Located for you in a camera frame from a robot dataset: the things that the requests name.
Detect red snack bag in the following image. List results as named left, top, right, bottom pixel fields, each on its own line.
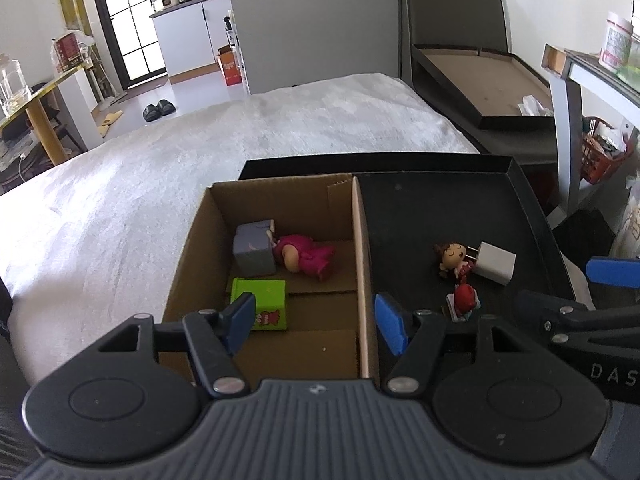
left=51, top=31, right=93, bottom=73

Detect white kitchen cabinet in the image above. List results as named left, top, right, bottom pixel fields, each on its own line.
left=151, top=0, right=236, bottom=86

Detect green toy block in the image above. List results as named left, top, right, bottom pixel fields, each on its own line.
left=230, top=277, right=290, bottom=332

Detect large black box lid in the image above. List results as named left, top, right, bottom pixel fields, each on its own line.
left=411, top=45, right=557, bottom=131

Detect white charger plug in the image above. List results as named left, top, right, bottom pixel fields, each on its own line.
left=467, top=241, right=517, bottom=286

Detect tan slipper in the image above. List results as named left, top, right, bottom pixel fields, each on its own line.
left=97, top=110, right=124, bottom=137

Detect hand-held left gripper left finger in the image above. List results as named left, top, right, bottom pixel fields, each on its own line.
left=95, top=292, right=257, bottom=400

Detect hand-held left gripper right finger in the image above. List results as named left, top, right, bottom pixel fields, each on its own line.
left=374, top=292, right=533, bottom=397

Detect black glass-paned door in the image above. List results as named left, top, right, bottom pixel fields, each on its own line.
left=90, top=0, right=168, bottom=86

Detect pink hooded figurine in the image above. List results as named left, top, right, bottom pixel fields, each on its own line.
left=272, top=234, right=337, bottom=282

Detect wooden table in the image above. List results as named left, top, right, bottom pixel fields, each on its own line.
left=0, top=62, right=96, bottom=166

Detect white plastic jar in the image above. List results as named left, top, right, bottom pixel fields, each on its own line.
left=599, top=10, right=635, bottom=73

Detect shallow black tray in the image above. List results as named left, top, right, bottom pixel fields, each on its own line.
left=239, top=155, right=596, bottom=391

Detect brown-haired doll figurine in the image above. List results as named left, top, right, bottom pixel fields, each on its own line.
left=434, top=241, right=476, bottom=286

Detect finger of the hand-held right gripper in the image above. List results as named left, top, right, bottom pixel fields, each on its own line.
left=586, top=256, right=640, bottom=291
left=515, top=289, right=640, bottom=343

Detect grey toy block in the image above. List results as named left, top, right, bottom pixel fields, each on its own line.
left=233, top=219, right=278, bottom=277

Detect white fluffy blanket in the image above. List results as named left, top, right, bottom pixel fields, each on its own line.
left=0, top=72, right=481, bottom=386

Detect clear glass jar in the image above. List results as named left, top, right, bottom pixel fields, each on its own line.
left=0, top=59, right=32, bottom=117

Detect white plastic bag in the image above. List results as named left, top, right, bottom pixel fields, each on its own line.
left=607, top=170, right=640, bottom=261

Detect person's grey trousers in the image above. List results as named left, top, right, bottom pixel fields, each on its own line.
left=0, top=340, right=640, bottom=480

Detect brown cardboard box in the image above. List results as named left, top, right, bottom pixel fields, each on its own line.
left=161, top=174, right=381, bottom=386

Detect orange carton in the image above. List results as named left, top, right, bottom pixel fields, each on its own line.
left=216, top=45, right=246, bottom=87

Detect black bag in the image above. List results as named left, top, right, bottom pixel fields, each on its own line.
left=550, top=209, right=616, bottom=261

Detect crumpled white tissue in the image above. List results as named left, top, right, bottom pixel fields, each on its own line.
left=517, top=95, right=553, bottom=118

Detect grey metal desk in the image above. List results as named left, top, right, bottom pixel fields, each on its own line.
left=542, top=42, right=640, bottom=211

